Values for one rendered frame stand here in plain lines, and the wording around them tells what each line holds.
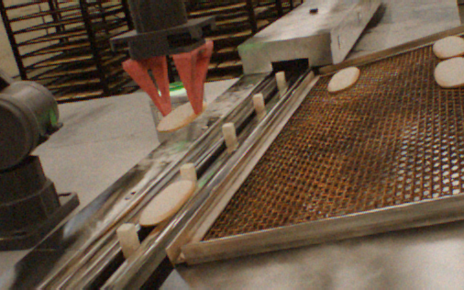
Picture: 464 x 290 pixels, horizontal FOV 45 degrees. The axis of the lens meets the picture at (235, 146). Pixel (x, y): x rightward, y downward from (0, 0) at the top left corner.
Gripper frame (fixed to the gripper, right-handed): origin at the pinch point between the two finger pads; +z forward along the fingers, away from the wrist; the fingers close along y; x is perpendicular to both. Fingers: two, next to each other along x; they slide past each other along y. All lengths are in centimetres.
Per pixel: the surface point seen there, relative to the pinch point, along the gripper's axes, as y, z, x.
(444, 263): -27.6, 1.7, 29.5
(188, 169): -0.6, 6.3, 3.0
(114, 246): 1.7, 8.2, 16.4
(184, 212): -4.1, 7.0, 12.2
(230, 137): -0.4, 7.7, -11.1
